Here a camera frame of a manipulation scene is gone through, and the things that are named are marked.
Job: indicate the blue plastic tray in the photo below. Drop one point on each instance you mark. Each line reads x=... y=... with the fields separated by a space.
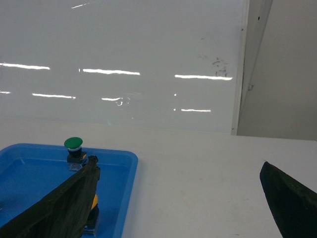
x=28 y=172

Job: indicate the white whiteboard panel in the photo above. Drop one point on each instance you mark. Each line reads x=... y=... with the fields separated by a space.
x=163 y=64

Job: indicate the yellow mushroom push button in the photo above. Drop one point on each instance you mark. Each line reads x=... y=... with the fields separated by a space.
x=92 y=223

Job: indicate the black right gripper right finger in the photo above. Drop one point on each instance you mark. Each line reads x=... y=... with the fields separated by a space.
x=293 y=205

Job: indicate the green mushroom push button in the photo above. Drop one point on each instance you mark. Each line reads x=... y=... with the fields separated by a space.
x=76 y=158

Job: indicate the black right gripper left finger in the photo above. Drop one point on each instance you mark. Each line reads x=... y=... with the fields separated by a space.
x=63 y=212

